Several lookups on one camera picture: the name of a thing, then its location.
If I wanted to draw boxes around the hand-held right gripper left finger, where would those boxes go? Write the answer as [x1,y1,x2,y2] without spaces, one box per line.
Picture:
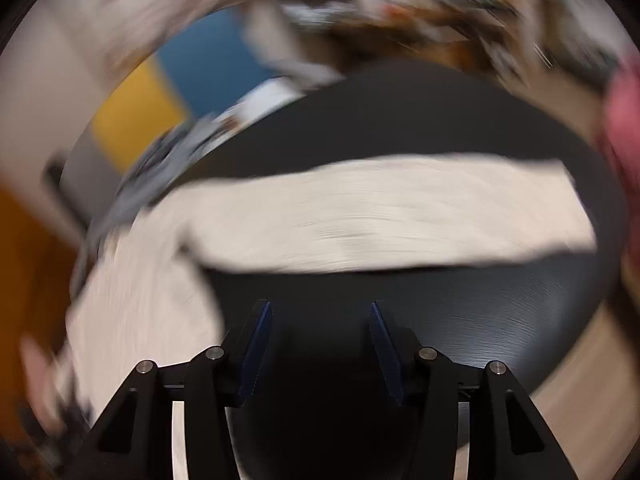
[75,299,275,480]

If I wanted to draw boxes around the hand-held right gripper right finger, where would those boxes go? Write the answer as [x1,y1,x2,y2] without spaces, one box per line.
[367,300,581,480]

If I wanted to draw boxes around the white knitted towel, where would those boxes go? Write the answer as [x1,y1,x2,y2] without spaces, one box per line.
[47,152,598,436]

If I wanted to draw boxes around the light blue cloth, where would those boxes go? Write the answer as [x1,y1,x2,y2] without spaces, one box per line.
[80,115,241,261]

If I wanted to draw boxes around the white printed paper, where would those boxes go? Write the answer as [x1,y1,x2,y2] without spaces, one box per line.
[212,79,303,133]

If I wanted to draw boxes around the yellow cushion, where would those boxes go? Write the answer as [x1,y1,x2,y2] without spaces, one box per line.
[92,57,193,171]

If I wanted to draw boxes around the blue cushion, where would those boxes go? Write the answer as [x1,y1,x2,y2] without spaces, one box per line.
[159,7,281,111]

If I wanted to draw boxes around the pink towel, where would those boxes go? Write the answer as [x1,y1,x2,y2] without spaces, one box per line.
[597,55,640,241]

